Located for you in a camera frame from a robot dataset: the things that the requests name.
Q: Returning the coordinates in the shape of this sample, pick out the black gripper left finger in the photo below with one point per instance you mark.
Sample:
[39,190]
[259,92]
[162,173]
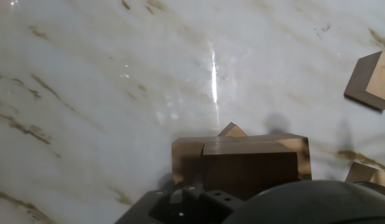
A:
[180,207]

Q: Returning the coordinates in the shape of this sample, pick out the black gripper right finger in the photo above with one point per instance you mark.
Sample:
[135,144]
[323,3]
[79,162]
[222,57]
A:
[305,177]

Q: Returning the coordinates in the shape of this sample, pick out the white marble pattern mat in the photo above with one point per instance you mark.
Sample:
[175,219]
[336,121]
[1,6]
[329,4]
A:
[86,93]

